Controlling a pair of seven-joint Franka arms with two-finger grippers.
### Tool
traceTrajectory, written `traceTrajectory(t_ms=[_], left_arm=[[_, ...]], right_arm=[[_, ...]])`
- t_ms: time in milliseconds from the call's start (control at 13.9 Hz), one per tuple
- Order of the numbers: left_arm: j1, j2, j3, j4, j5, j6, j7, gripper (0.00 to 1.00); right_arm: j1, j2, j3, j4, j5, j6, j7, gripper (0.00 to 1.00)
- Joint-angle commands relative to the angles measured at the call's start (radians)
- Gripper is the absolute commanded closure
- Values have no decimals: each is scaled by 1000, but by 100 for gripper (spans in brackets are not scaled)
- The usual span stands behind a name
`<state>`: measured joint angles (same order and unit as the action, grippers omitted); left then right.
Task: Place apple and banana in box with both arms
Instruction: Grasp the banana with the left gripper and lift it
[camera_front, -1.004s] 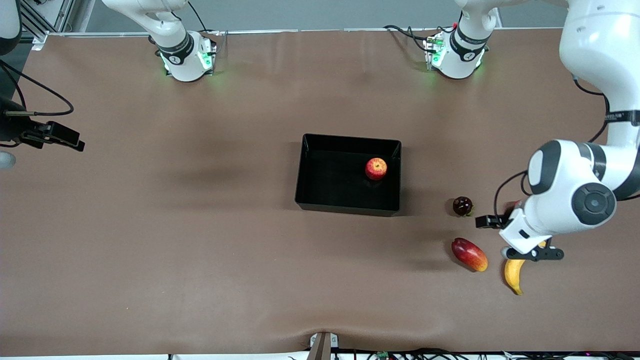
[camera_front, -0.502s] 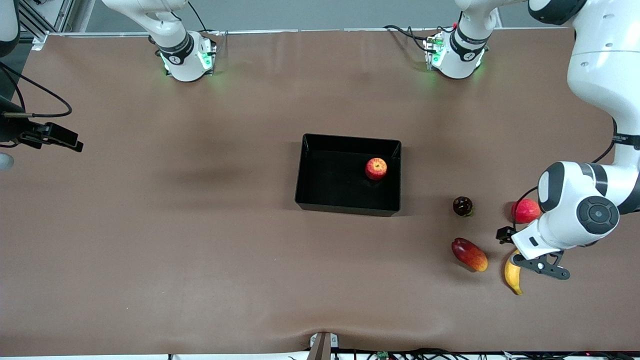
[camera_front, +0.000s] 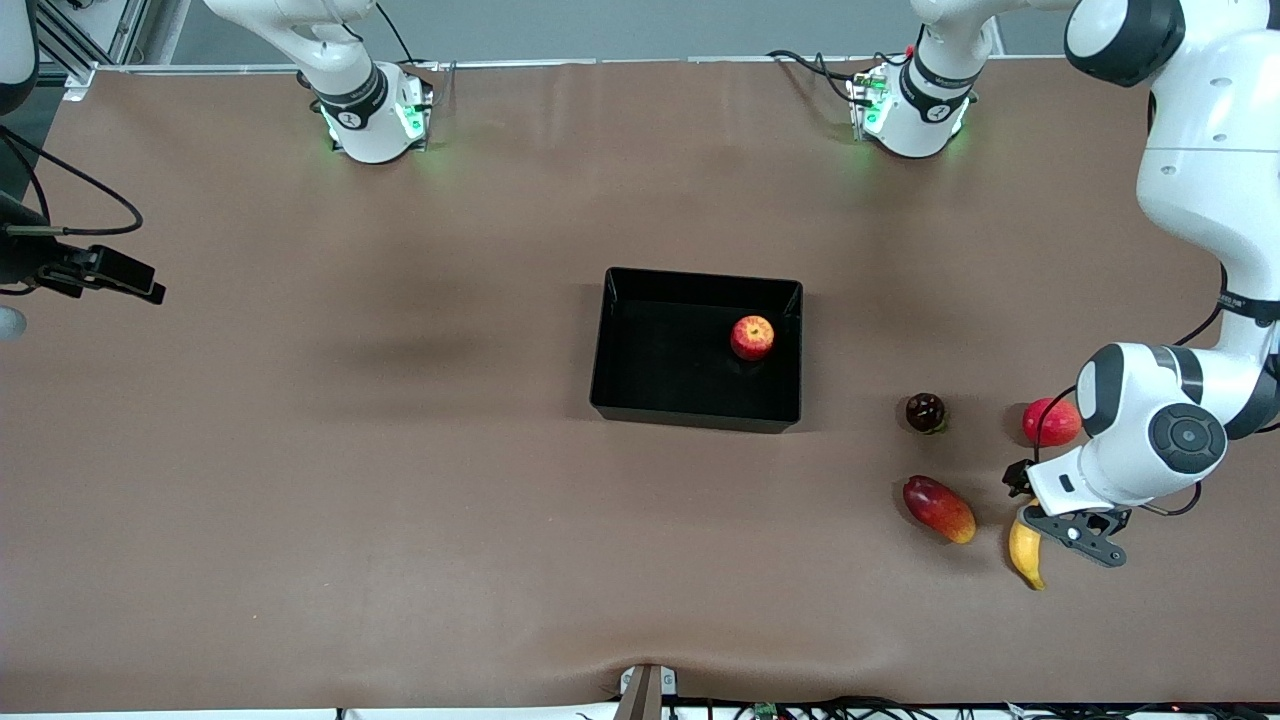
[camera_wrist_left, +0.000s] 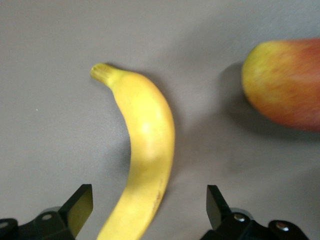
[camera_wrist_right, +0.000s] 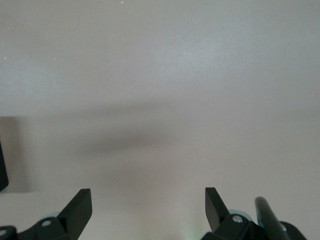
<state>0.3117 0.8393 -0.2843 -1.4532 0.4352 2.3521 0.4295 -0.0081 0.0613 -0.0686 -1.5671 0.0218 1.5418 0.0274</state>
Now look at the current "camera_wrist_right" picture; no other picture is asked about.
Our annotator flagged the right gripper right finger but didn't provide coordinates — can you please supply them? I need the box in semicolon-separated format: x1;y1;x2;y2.
201;186;307;240

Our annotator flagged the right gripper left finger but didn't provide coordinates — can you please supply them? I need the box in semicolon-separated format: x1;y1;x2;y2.
0;188;93;240

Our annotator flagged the brown table cover sheet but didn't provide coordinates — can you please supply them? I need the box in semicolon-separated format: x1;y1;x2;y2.
0;0;320;240

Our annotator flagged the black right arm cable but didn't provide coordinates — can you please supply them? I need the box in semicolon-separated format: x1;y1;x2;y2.
254;196;291;240

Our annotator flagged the black rectangular box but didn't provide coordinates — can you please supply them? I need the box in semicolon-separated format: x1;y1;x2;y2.
0;139;10;193

